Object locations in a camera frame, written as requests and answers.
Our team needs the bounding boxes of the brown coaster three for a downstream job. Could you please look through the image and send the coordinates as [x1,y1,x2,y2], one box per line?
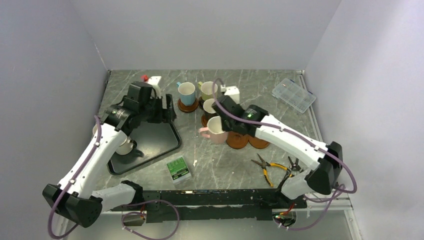
[201,114,208,127]

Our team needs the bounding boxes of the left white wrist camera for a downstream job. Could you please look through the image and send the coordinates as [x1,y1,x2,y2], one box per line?
[140,75,162,98]

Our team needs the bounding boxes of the yellow handled pliers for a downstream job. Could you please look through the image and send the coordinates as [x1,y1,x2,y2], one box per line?
[251,153,292,188]

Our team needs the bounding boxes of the light blue mug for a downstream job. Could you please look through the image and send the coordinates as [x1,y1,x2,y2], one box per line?
[176,82,196,106]

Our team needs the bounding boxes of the black mug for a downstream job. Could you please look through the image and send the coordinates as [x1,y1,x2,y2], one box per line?
[202,98,218,121]

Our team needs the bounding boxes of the brown coaster five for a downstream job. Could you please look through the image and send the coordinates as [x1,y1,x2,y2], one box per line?
[248,136,270,149]

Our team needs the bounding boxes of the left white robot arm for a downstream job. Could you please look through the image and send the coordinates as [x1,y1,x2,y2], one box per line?
[42,81,177,228]

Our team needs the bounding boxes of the black handled pliers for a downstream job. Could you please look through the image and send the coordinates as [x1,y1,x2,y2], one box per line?
[287,156,303,173]

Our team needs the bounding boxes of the yellow-green mug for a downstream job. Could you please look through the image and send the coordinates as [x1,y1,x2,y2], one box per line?
[197,81,219,101]

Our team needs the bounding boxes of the green screw box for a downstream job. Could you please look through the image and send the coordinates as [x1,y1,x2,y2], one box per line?
[166,155,192,185]

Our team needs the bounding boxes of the black plastic tray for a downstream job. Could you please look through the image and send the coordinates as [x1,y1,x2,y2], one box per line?
[107,122,182,176]

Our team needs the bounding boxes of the brown coaster six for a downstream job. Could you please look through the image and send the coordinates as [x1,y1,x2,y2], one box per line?
[226,131,249,150]

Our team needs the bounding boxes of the brown coaster one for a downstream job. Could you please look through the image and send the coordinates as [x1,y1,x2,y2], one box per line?
[177,98,199,113]

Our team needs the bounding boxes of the pink mug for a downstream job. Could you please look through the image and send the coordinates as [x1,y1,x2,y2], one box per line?
[198,116,229,144]

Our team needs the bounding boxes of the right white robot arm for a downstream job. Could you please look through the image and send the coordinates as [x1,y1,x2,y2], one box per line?
[212,95,342,208]

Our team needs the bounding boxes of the white ribbed black-rimmed mug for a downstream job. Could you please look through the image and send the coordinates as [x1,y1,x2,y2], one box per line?
[115,137,137,156]

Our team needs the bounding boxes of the clear plastic organizer box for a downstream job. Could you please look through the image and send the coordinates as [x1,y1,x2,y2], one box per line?
[271,78,317,114]

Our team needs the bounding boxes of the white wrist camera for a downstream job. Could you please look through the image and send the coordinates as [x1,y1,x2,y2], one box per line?
[140,75,162,98]
[220,84,240,104]

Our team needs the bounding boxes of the orange-yellow mug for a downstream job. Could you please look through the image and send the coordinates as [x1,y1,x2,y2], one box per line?
[91,125,98,139]

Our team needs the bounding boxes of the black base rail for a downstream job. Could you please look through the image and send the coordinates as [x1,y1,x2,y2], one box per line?
[110,188,307,223]

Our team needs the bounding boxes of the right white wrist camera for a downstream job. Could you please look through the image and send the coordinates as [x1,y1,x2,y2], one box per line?
[220,84,240,104]

